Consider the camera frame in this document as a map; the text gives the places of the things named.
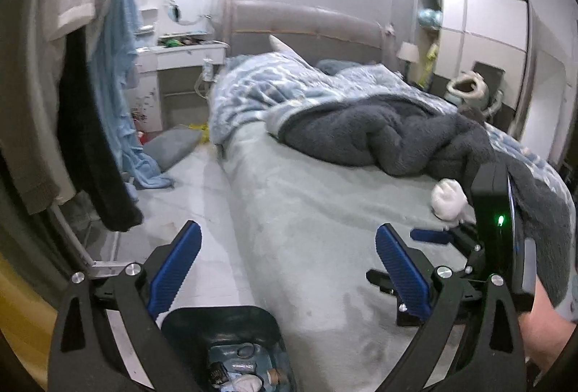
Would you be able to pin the light grey hanging garment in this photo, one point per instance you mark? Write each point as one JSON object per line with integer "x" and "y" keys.
{"x": 31, "y": 58}

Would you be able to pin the white dressing table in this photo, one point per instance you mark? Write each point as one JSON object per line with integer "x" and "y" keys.
{"x": 180, "y": 58}

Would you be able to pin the teal bag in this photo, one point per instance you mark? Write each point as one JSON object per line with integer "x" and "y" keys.
{"x": 430, "y": 17}

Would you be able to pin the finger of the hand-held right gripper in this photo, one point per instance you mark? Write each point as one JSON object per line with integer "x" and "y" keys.
{"x": 429, "y": 235}
{"x": 381, "y": 279}

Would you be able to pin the white wardrobe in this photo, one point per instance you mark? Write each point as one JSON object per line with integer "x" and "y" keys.
{"x": 487, "y": 21}

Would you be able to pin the dark trash bin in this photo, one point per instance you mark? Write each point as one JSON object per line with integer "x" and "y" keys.
{"x": 216, "y": 324}

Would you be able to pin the grey floor pillow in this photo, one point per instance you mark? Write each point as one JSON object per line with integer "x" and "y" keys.
{"x": 174, "y": 143}

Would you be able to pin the metal clothes rack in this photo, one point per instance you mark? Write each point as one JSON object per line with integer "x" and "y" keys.
{"x": 104, "y": 268}

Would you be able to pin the white bedside lamp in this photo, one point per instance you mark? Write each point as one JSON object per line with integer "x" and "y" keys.
{"x": 407, "y": 51}

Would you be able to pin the beige neck pillow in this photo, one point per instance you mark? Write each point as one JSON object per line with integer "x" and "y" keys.
{"x": 467, "y": 87}

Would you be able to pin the dark grey fluffy blanket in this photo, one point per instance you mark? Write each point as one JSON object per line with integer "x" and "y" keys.
{"x": 361, "y": 134}

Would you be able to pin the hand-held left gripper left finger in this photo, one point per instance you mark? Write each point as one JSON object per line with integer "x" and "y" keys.
{"x": 178, "y": 270}

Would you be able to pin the grey padded headboard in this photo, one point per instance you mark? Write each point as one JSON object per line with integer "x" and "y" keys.
{"x": 307, "y": 21}

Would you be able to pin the white pillow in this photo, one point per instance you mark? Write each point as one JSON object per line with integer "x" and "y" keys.
{"x": 284, "y": 48}

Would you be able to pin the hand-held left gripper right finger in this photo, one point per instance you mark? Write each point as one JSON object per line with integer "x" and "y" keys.
{"x": 402, "y": 274}

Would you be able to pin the light blue hanging garment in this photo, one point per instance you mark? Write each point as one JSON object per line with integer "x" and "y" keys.
{"x": 115, "y": 58}

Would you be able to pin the person's right hand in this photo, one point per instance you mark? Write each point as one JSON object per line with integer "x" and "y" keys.
{"x": 546, "y": 333}

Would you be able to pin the yellow hanging item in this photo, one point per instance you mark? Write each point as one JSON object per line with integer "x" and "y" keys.
{"x": 429, "y": 62}

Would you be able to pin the black hanging garment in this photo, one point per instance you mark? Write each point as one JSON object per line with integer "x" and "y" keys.
{"x": 90, "y": 148}

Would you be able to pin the blue-grey pillow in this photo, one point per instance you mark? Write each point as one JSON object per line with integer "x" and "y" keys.
{"x": 336, "y": 67}

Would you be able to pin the blue patterned duvet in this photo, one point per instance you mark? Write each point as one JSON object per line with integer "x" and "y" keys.
{"x": 271, "y": 80}

